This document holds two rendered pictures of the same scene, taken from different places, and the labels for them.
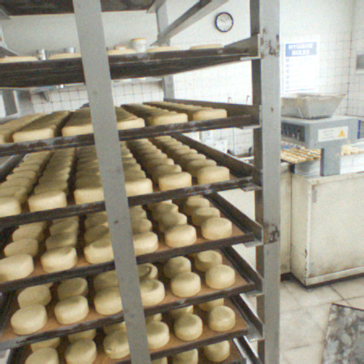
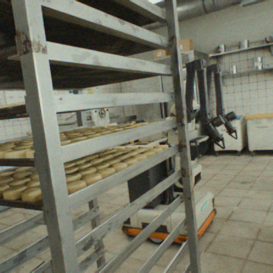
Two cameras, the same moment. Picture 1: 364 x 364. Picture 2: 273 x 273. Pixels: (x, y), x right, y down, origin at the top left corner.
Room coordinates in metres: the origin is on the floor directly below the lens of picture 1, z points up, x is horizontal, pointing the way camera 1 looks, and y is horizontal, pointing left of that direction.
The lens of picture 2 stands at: (0.27, -0.53, 1.12)
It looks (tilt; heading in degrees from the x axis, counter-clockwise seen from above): 6 degrees down; 43
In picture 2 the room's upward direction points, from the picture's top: 6 degrees counter-clockwise
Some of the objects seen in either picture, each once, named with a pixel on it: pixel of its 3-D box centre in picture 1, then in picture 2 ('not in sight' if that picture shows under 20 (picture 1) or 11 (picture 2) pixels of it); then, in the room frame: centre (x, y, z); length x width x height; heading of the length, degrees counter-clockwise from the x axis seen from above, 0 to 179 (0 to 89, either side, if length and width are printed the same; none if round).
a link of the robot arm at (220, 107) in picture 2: not in sight; (219, 91); (2.45, 0.54, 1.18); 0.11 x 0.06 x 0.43; 12
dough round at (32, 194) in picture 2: (184, 357); (33, 194); (0.52, 0.02, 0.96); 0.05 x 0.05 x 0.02
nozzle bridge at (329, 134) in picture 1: (300, 140); not in sight; (2.35, -0.86, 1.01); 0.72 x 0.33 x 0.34; 12
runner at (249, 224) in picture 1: (193, 184); (122, 64); (0.78, -0.03, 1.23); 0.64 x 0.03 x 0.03; 13
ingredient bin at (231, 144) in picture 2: not in sight; (229, 134); (5.43, 1.85, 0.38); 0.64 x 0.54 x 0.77; 11
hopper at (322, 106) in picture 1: (301, 105); not in sight; (2.35, -0.86, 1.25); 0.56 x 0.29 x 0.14; 12
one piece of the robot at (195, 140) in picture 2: not in sight; (195, 144); (2.20, 0.66, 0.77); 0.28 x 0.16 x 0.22; 12
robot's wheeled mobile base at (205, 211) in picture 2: not in sight; (169, 212); (2.14, 0.95, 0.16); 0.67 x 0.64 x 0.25; 102
